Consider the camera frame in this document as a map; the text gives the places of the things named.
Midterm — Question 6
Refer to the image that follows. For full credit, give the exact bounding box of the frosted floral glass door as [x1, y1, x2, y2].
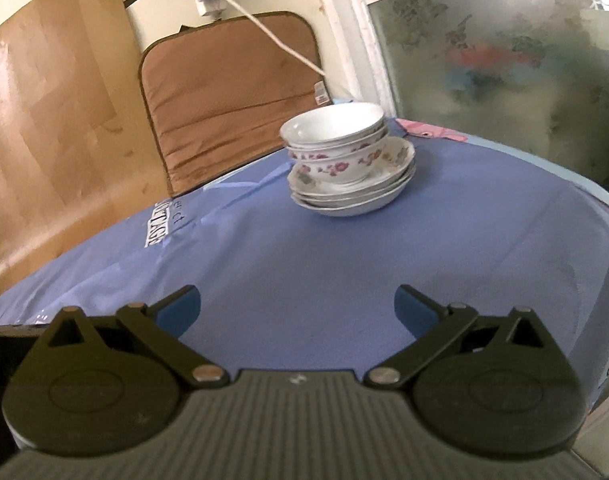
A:
[362, 0, 609, 192]

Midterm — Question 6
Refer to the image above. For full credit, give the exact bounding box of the white power cable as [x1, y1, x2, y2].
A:
[184, 0, 328, 79]

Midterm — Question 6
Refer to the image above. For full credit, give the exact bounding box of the blue printed tablecloth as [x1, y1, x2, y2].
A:
[0, 139, 609, 396]

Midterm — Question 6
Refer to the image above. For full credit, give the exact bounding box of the white floral deep plate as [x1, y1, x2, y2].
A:
[287, 136, 416, 198]

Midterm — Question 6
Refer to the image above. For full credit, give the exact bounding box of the brown seat cushion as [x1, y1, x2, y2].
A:
[138, 11, 328, 196]

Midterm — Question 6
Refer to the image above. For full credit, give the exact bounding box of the white floral bowl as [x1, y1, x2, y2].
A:
[280, 102, 385, 148]
[285, 126, 389, 152]
[294, 136, 388, 184]

